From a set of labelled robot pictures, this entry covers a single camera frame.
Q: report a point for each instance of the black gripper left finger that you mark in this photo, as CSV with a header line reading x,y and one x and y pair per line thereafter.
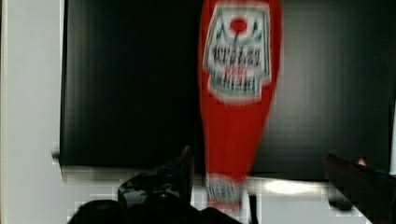
x,y
174,177

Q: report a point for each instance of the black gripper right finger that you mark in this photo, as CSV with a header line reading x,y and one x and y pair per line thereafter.
x,y
354,185

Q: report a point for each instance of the red ketchup bottle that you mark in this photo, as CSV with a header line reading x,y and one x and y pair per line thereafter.
x,y
239,52

